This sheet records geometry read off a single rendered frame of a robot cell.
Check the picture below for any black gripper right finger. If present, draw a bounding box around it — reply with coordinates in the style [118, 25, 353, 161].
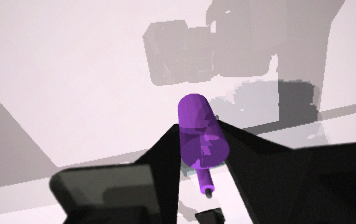
[217, 120, 356, 224]

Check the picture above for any translucent purple cylinder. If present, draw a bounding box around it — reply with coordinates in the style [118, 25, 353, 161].
[178, 93, 230, 169]

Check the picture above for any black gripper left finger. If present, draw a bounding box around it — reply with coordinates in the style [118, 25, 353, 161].
[49, 124, 181, 224]

